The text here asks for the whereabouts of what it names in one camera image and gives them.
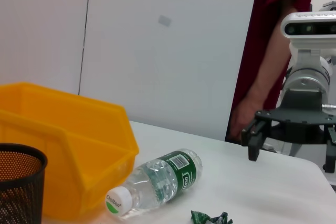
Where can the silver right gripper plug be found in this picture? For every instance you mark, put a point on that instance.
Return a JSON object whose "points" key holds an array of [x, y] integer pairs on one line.
{"points": [[329, 106]]}

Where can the person's bare forearm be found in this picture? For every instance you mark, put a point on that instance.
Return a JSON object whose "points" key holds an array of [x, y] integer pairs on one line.
{"points": [[273, 58]]}

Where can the green plastic wrapper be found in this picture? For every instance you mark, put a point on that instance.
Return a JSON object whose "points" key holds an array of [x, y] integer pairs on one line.
{"points": [[202, 217]]}

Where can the person's bare hand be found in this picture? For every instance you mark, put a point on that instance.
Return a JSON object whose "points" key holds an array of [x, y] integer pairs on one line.
{"points": [[242, 116]]}

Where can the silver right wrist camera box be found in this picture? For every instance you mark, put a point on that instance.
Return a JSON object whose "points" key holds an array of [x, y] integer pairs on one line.
{"points": [[307, 24]]}

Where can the yellow plastic bin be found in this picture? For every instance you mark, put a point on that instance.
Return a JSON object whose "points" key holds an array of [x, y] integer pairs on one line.
{"points": [[78, 142]]}

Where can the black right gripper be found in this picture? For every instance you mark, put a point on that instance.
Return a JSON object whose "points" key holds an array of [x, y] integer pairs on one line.
{"points": [[296, 119]]}

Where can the black mesh pen holder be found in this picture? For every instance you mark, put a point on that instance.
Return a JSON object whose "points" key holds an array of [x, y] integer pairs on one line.
{"points": [[15, 197]]}

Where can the clear green-label water bottle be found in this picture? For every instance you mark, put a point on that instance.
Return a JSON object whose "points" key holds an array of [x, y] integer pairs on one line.
{"points": [[157, 179]]}

